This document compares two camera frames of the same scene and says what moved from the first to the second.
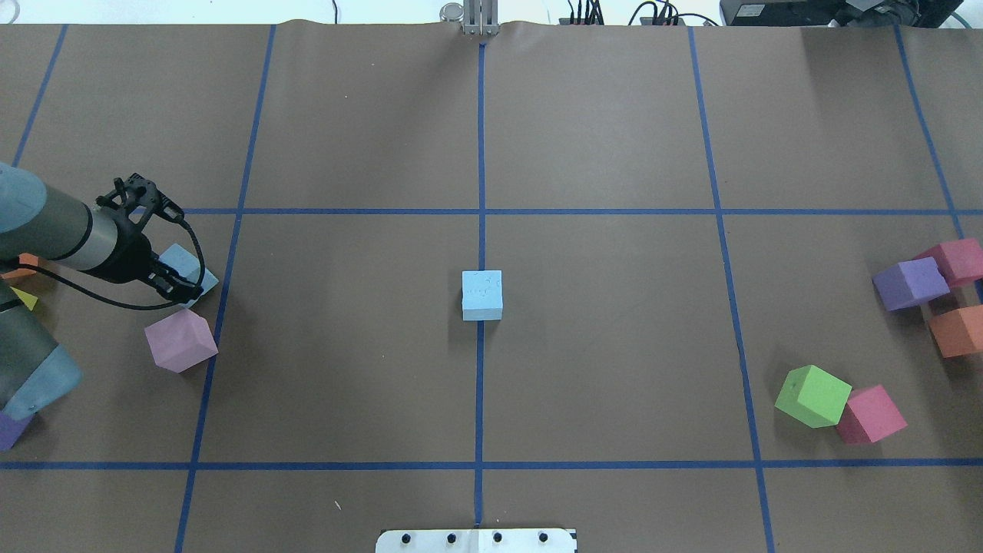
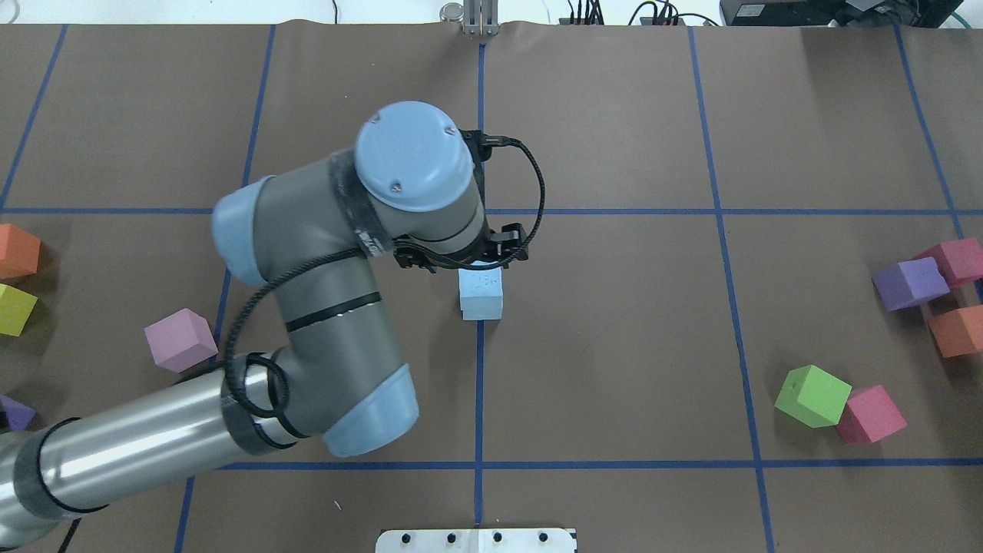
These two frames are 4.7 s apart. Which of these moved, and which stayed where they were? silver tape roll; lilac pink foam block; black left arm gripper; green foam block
Moved: black left arm gripper
Stayed: lilac pink foam block; silver tape roll; green foam block
